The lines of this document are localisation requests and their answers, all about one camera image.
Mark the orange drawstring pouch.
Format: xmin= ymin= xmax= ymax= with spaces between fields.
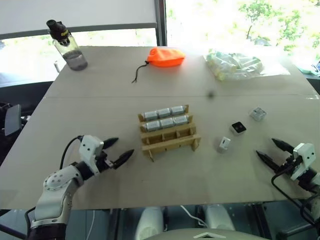
xmin=146 ymin=47 xmax=187 ymax=69

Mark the pale green cloth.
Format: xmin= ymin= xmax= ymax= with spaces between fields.
xmin=294 ymin=59 xmax=320 ymax=77

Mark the wooden battery rack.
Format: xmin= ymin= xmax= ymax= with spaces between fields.
xmin=137 ymin=104 xmax=202 ymax=162

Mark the white roller blind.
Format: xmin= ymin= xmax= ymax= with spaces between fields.
xmin=0 ymin=0 xmax=157 ymax=41

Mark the black drawstring cord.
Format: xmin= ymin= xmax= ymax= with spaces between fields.
xmin=131 ymin=60 xmax=150 ymax=84

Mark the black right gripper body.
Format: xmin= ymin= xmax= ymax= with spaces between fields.
xmin=276 ymin=151 xmax=301 ymax=176

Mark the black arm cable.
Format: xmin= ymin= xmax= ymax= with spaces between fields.
xmin=271 ymin=165 xmax=320 ymax=226
xmin=59 ymin=135 xmax=85 ymax=171

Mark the white cable under table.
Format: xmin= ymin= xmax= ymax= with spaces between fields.
xmin=179 ymin=205 xmax=209 ymax=227

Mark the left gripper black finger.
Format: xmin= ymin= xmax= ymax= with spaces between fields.
xmin=111 ymin=149 xmax=135 ymax=171
xmin=102 ymin=137 xmax=119 ymax=151

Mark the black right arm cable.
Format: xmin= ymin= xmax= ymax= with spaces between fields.
xmin=271 ymin=165 xmax=320 ymax=226

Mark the grey panel on black stand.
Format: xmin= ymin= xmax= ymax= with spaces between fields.
xmin=0 ymin=101 xmax=24 ymax=137

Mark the black and white cube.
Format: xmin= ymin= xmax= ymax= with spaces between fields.
xmin=228 ymin=121 xmax=247 ymax=137

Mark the grey robot torso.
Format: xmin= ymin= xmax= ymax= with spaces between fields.
xmin=154 ymin=226 xmax=272 ymax=240

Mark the white rounded robot leg cover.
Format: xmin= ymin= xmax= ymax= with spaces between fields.
xmin=202 ymin=204 xmax=236 ymax=232
xmin=134 ymin=206 xmax=165 ymax=240

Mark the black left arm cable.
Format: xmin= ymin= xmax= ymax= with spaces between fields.
xmin=59 ymin=135 xmax=85 ymax=171

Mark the grey window frame post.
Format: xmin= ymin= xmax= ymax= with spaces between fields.
xmin=154 ymin=0 xmax=168 ymax=47

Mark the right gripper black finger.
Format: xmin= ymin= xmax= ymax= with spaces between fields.
xmin=271 ymin=138 xmax=295 ymax=154
xmin=255 ymin=149 xmax=281 ymax=174

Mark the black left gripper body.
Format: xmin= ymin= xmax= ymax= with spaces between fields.
xmin=96 ymin=149 xmax=116 ymax=173

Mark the clear bottle with black cap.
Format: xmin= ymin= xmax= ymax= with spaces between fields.
xmin=45 ymin=19 xmax=89 ymax=72

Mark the clear plastic bag of packets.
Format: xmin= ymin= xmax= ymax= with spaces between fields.
xmin=202 ymin=49 xmax=291 ymax=82

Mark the grey white cube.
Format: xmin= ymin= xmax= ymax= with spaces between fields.
xmin=248 ymin=106 xmax=267 ymax=122

